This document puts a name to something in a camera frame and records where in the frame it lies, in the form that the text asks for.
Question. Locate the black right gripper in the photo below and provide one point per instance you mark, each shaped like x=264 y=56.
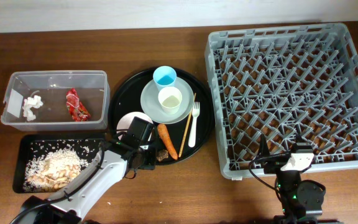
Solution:
x=275 y=162

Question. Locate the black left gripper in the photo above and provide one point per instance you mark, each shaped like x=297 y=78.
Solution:
x=150 y=163

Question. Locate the pink bowl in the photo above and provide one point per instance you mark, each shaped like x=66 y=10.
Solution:
x=126 y=120

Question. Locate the white plastic cup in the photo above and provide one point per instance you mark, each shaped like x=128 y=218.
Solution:
x=170 y=99

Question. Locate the light blue plastic cup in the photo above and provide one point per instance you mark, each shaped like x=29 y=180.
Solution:
x=164 y=76

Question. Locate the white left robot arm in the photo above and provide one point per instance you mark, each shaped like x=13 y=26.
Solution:
x=72 y=202

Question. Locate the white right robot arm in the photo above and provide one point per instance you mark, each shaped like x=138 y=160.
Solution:
x=301 y=200

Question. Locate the grey dishwasher rack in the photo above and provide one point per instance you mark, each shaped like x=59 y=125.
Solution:
x=283 y=82

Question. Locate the clear plastic waste bin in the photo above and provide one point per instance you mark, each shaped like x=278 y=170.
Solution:
x=91 y=85

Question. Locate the brown food scrap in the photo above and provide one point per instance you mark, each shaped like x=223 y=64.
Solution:
x=162 y=154

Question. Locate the orange carrot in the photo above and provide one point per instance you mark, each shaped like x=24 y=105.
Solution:
x=165 y=137

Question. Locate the wooden chopstick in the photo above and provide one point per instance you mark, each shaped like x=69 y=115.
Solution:
x=186 y=129

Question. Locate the light grey plate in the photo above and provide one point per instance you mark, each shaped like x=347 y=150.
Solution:
x=152 y=108

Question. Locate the round black tray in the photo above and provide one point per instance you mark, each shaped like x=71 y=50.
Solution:
x=127 y=99

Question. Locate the white plastic fork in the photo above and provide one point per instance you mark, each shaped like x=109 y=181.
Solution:
x=195 y=114

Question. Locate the red snack wrapper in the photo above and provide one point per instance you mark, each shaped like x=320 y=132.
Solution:
x=75 y=107

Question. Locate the rice and peanut scraps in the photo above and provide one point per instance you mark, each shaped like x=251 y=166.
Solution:
x=53 y=171

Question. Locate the black rectangular food tray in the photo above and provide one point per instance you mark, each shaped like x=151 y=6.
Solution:
x=37 y=146

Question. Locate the crumpled white tissue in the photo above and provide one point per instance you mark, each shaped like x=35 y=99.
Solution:
x=29 y=103

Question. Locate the white label in bin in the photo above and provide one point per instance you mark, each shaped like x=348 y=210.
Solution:
x=14 y=105

